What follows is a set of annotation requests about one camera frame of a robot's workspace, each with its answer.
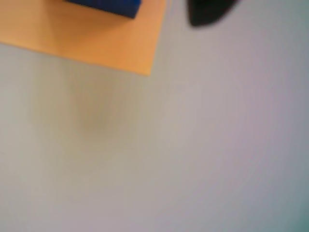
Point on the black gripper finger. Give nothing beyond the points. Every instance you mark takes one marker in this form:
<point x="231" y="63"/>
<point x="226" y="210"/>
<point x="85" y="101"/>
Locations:
<point x="207" y="10"/>

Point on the orange paper square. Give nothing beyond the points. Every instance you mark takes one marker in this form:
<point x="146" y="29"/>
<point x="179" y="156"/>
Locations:
<point x="84" y="36"/>

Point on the large blue cube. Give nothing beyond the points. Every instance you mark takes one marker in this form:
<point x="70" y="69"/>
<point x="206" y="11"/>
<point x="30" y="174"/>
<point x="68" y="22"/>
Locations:
<point x="113" y="6"/>

